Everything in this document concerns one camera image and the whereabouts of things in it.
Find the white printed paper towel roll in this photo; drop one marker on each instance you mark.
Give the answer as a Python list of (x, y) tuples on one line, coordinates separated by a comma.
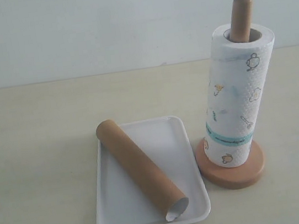
[(236, 81)]

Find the brown cardboard tube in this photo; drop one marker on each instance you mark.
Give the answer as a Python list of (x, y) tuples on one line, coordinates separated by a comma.
[(151, 180)]

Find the wooden paper towel holder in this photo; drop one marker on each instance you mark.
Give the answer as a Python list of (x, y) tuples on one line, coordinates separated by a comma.
[(250, 172)]

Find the white rectangular plastic tray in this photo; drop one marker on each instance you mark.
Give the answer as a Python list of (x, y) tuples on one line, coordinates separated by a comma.
[(164, 140)]

